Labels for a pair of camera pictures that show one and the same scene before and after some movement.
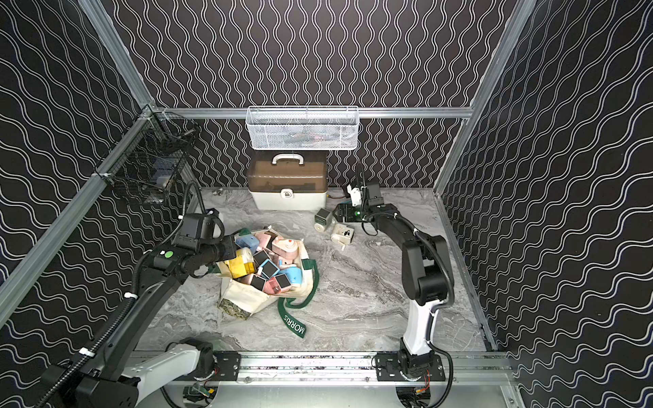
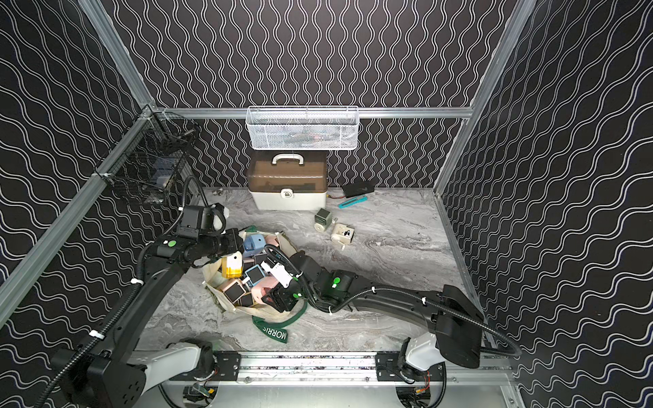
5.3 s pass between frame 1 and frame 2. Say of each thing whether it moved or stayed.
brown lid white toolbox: stayed
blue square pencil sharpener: moved
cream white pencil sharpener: stayed
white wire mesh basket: stayed
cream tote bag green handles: moved
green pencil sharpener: stayed
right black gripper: moved
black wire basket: stayed
